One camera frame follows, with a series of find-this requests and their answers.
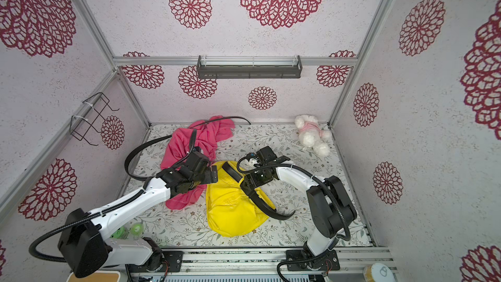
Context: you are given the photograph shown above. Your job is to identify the wooden board white frame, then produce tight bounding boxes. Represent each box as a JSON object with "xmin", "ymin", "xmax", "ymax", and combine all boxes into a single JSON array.
[{"xmin": 67, "ymin": 270, "xmax": 122, "ymax": 282}]

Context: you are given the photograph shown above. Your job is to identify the black leather belt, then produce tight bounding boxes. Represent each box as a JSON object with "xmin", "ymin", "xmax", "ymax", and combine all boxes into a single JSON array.
[{"xmin": 124, "ymin": 115, "xmax": 252, "ymax": 181}]

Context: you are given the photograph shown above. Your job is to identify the left black cable conduit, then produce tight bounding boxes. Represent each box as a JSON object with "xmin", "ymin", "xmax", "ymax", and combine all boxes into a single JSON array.
[{"xmin": 28, "ymin": 128, "xmax": 198, "ymax": 263}]

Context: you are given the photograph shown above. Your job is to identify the black cable conduit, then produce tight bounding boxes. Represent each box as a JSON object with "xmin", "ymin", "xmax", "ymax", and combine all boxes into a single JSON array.
[
  {"xmin": 236, "ymin": 155, "xmax": 352, "ymax": 282},
  {"xmin": 28, "ymin": 128, "xmax": 198, "ymax": 263}
]

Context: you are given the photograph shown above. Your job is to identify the white pink plush toy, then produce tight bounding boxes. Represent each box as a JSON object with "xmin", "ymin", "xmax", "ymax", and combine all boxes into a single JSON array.
[{"xmin": 294, "ymin": 114, "xmax": 332, "ymax": 157}]

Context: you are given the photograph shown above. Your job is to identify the black wall shelf rail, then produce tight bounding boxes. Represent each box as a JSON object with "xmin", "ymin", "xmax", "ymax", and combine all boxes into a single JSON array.
[{"xmin": 196, "ymin": 56, "xmax": 303, "ymax": 80}]

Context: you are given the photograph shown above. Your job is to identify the black wire wall rack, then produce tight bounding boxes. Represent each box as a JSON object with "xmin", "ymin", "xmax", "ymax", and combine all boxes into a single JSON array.
[{"xmin": 69, "ymin": 92, "xmax": 120, "ymax": 147}]

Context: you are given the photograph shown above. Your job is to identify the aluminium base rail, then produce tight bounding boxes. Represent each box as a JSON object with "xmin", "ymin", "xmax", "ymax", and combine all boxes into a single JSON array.
[{"xmin": 72, "ymin": 246, "xmax": 400, "ymax": 282}]

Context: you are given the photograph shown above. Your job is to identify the pink trousers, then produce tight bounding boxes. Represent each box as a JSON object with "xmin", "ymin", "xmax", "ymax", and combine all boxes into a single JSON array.
[{"xmin": 160, "ymin": 115, "xmax": 236, "ymax": 211}]

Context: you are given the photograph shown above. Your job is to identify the yellow garment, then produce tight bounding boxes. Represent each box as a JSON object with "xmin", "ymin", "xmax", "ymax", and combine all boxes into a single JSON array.
[{"xmin": 206, "ymin": 161, "xmax": 269, "ymax": 238}]

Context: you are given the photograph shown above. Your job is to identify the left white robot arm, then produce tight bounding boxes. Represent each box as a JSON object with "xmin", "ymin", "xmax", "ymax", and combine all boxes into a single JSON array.
[{"xmin": 58, "ymin": 148, "xmax": 217, "ymax": 278}]

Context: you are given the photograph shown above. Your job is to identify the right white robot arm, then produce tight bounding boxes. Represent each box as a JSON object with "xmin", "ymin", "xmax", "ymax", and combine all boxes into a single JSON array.
[{"xmin": 236, "ymin": 146, "xmax": 357, "ymax": 257}]

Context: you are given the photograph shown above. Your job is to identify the right black cable conduit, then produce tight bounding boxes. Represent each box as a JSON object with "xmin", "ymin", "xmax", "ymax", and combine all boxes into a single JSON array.
[{"xmin": 236, "ymin": 155, "xmax": 352, "ymax": 282}]

